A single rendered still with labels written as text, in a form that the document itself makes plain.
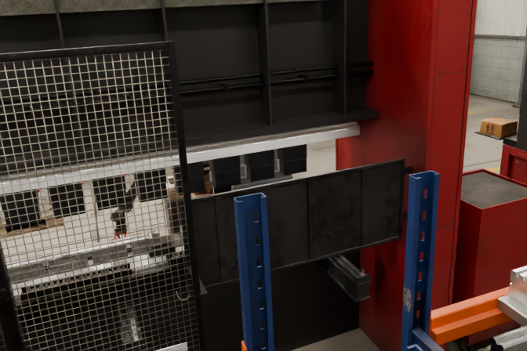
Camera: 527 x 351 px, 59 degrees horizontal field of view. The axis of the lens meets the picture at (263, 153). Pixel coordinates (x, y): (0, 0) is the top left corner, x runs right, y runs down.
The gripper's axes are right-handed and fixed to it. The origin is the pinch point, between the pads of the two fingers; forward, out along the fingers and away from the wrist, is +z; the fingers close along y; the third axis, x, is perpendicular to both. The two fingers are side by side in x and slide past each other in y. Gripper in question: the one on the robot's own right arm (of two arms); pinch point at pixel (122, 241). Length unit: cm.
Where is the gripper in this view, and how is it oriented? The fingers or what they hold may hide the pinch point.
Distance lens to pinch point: 303.7
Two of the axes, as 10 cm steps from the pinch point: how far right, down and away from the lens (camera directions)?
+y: 1.6, 0.4, -9.9
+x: 9.8, -0.8, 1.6
